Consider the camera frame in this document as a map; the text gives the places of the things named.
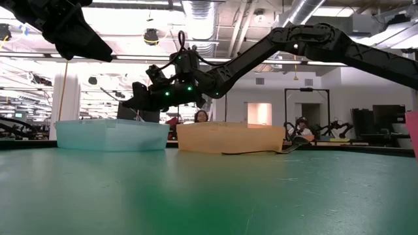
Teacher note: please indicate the person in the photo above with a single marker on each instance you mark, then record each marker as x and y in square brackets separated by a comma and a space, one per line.
[302, 125]
[201, 116]

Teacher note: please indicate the black monitor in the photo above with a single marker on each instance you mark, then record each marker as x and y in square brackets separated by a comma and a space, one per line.
[125, 113]
[388, 117]

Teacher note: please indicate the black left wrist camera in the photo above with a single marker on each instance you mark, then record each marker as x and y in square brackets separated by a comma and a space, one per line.
[62, 16]

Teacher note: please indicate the teal plastic bin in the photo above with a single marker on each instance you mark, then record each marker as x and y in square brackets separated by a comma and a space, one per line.
[111, 135]

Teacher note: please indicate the corrugated silver ventilation duct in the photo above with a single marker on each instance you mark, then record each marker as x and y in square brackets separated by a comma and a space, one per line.
[200, 16]

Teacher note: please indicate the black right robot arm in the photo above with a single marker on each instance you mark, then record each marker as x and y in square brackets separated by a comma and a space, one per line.
[310, 42]

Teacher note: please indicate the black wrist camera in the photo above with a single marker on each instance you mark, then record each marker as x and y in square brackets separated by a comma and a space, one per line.
[62, 16]
[186, 62]

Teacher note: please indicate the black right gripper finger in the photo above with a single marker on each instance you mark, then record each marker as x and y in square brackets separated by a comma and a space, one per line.
[156, 75]
[138, 98]

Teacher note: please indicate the orange plastic bin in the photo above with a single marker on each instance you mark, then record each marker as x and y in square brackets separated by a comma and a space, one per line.
[228, 137]

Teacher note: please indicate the green table mat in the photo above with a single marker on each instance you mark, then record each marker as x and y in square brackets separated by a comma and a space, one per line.
[196, 196]

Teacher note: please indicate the dark metal fork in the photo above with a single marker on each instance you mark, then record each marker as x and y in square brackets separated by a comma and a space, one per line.
[290, 148]

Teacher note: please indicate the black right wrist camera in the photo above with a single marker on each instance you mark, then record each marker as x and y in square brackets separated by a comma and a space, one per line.
[186, 62]

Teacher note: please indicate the pink plastic bin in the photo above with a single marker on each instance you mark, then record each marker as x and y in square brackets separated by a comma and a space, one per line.
[412, 130]

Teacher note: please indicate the green exit sign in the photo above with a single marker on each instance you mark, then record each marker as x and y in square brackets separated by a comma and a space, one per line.
[18, 115]

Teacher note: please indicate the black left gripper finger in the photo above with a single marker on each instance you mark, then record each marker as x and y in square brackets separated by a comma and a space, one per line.
[88, 49]

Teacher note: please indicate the smooth silver ventilation duct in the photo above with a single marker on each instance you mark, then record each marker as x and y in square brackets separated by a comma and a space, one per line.
[300, 11]

